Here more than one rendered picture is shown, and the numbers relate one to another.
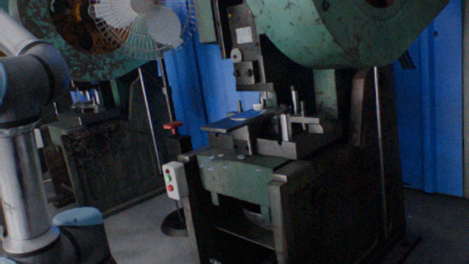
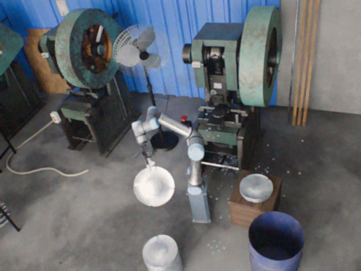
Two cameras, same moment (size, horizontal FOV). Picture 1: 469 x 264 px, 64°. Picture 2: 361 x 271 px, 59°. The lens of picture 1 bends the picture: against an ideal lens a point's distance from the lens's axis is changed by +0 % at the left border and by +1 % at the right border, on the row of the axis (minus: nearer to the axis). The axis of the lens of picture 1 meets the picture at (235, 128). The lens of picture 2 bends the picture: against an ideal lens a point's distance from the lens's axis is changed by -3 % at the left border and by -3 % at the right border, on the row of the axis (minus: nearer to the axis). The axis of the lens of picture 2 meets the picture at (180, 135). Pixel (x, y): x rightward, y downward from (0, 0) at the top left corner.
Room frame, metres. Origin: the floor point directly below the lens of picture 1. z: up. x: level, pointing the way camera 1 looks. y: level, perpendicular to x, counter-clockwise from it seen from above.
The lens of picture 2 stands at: (-0.88, 1.09, 2.68)
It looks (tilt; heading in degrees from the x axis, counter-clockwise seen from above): 40 degrees down; 342
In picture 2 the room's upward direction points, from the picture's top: 11 degrees counter-clockwise
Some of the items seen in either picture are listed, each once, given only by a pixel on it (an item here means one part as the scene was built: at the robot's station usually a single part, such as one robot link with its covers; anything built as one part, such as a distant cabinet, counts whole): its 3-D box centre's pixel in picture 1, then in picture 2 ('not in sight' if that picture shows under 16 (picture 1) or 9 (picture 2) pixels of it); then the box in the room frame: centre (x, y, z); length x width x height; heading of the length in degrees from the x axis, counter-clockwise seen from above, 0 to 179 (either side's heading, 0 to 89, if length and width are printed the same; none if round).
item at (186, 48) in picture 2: not in sight; (193, 54); (1.63, 0.01, 1.31); 0.22 x 0.12 x 0.22; 133
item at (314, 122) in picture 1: (305, 115); (239, 109); (1.31, -0.26, 0.76); 0.17 x 0.06 x 0.10; 43
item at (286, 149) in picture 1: (272, 133); (223, 113); (1.44, -0.14, 0.68); 0.45 x 0.30 x 0.06; 43
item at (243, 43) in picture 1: (253, 41); (219, 85); (1.41, -0.11, 1.04); 0.17 x 0.15 x 0.30; 133
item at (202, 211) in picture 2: not in sight; (200, 201); (0.93, 0.45, 0.23); 0.19 x 0.19 x 0.45; 58
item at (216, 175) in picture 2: not in sight; (223, 161); (1.35, -0.04, 0.14); 0.59 x 0.10 x 0.05; 133
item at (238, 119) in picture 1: (239, 136); (217, 121); (1.32, -0.01, 0.72); 0.25 x 0.14 x 0.14; 133
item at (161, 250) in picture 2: not in sight; (159, 250); (0.59, 0.98, 0.32); 0.29 x 0.29 x 0.01
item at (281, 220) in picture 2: not in sight; (274, 250); (0.16, 0.17, 0.24); 0.42 x 0.42 x 0.48
